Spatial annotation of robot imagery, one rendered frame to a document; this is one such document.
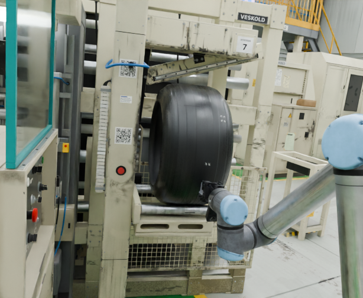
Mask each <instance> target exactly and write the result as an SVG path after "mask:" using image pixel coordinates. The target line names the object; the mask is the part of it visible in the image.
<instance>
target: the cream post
mask: <svg viewBox="0 0 363 298"><path fill-rule="evenodd" d="M147 15H148V0H116V12H115V31H114V50H113V61H112V64H114V63H119V61H120V59H128V60H138V64H144V53H145V38H146V30H147ZM142 76H143V67H137V78H136V79H135V78H128V77H119V66H114V67H112V84H111V98H110V108H109V128H108V147H107V157H106V176H105V195H104V206H103V224H102V243H101V263H100V275H99V292H98V298H125V288H126V284H127V269H128V255H129V241H130V232H131V218H132V215H131V209H132V195H133V194H134V180H135V165H136V157H137V142H138V127H139V119H140V105H141V90H142ZM121 95H122V96H132V103H122V102H120V96H121ZM115 127H124V128H132V143H131V144H114V142H115ZM120 167H122V168H124V173H123V174H119V173H118V169H119V168H120Z"/></svg>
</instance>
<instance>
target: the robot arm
mask: <svg viewBox="0 0 363 298"><path fill-rule="evenodd" d="M322 153H323V155H324V157H325V159H327V160H328V164H327V165H325V166H324V167H322V168H321V169H320V170H319V171H318V172H316V173H315V174H314V175H313V176H311V177H310V178H309V179H307V180H306V181H305V182H304V183H302V184H301V185H300V186H299V187H297V188H296V189H295V190H293V191H292V192H291V193H290V194H288V195H287V196H286V197H285V198H284V199H282V200H281V201H279V202H278V203H277V204H276V205H274V206H273V207H272V208H271V209H270V210H268V211H267V212H266V213H265V214H263V215H261V216H259V217H258V218H257V219H256V220H255V221H253V222H250V223H246V224H244V221H245V220H246V218H247V216H248V206H247V204H246V203H245V202H244V201H243V200H242V199H241V198H240V197H239V196H237V195H234V194H233V193H231V192H230V191H228V190H226V189H224V187H225V186H224V185H223V183H222V182H220V181H218V183H212V182H210V181H204V180H202V183H201V187H200V191H199V195H198V196H197V198H198V199H199V200H201V201H202V202H205V203H208V208H207V211H206V216H205V217H206V221H207V222H217V246H216V247H217V250H218V256H220V257H221V258H223V259H224V260H228V261H239V260H242V259H243V258H244V252H247V251H250V250H253V249H255V248H258V247H262V246H265V245H270V244H272V243H273V242H274V241H275V240H276V239H277V237H278V236H279V235H280V234H281V233H283V232H284V231H286V230H287V229H289V228H290V227H291V226H293V225H294V224H296V223H298V222H299V221H300V220H302V219H303V218H305V217H306V216H307V215H309V214H311V213H312V212H314V211H315V210H316V209H318V208H319V207H321V206H322V205H324V204H325V203H327V202H328V201H330V200H331V199H333V198H334V197H336V208H337V219H338V238H339V256H340V267H341V286H342V298H363V114H350V115H346V116H342V117H340V118H337V119H336V120H334V121H333V122H331V123H330V125H329V126H328V127H327V128H326V130H325V131H324V134H323V137H322ZM203 182H204V184H203Z"/></svg>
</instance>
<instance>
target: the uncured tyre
mask: <svg viewBox="0 0 363 298"><path fill-rule="evenodd" d="M184 105H192V106H184ZM197 106H200V107H197ZM219 114H222V115H226V124H225V123H221V122H220V116H219ZM233 146H234V131H233V123H232V116H231V111H230V108H229V105H228V103H227V101H226V100H225V98H224V97H223V96H222V95H221V94H220V92H219V91H218V90H216V89H214V88H212V87H210V86H199V85H188V84H182V83H172V84H168V85H167V86H165V87H164V88H162V90H160V91H159V92H158V94H157V96H156V99H155V102H154V107H153V113H152V117H151V125H150V135H149V144H148V169H149V178H150V187H151V191H152V194H153V195H154V196H155V197H156V198H157V199H158V200H159V201H160V202H161V203H164V204H166V205H206V204H208V203H205V202H202V201H201V200H199V199H198V198H197V196H198V195H199V191H200V187H201V183H202V180H204V181H210V182H212V183H218V181H220V182H222V183H223V185H224V186H225V185H226V182H227V179H228V176H229V172H230V169H231V163H232V155H233ZM205 161H211V162H212V163H211V167H204V163H205Z"/></svg>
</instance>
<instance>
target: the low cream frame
mask: <svg viewBox="0 0 363 298"><path fill-rule="evenodd" d="M296 157H298V158H302V159H304V160H307V161H304V160H301V159H296ZM277 158H280V159H283V160H286V161H287V165H286V168H287V169H288V172H287V178H286V185H285V189H284V196H283V198H285V197H286V196H287V195H288V194H290V189H291V182H292V178H293V172H294V171H296V172H298V173H301V174H304V175H306V176H309V178H310V177H311V176H313V175H314V174H315V173H316V172H318V171H319V170H320V169H321V168H322V167H324V166H325V165H327V164H328V161H324V160H321V159H318V158H314V157H311V156H307V155H304V154H300V153H297V152H295V151H279V152H275V151H273V152H272V155H271V162H270V169H269V174H268V180H267V188H266V192H265V199H264V206H263V210H262V215H263V214H265V213H266V212H267V211H268V210H270V209H271V208H269V206H270V199H271V192H272V188H273V181H274V174H275V170H276V162H277ZM308 161H311V162H314V163H317V164H313V163H310V162H308ZM330 201H331V200H330ZM330 201H328V202H327V203H325V204H324V205H323V208H322V214H321V217H320V223H319V222H317V221H315V220H313V219H311V218H309V217H312V216H314V212H312V213H311V214H309V215H307V216H306V217H305V218H303V219H302V220H300V221H299V222H298V223H296V224H294V225H293V226H291V228H293V229H295V230H297V231H299V235H298V239H299V240H301V241H303V240H304V238H305V234H306V233H308V232H314V231H318V233H317V235H318V236H320V237H323V236H324V233H325V227H326V221H327V218H328V212H329V207H330Z"/></svg>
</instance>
